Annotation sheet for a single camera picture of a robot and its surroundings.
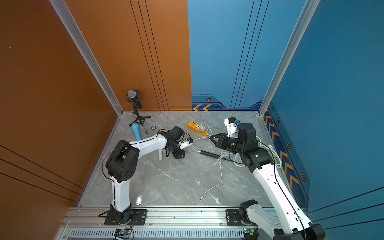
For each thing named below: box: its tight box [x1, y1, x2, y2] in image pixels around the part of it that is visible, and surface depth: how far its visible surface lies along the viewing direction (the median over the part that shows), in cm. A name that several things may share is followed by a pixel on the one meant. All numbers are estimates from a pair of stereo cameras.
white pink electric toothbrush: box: [158, 148, 163, 160], surface depth 96 cm
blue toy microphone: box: [131, 122, 142, 141], surface depth 110 cm
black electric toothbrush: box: [200, 150, 229, 161], surface depth 97 cm
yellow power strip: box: [188, 121, 209, 137], surface depth 110 cm
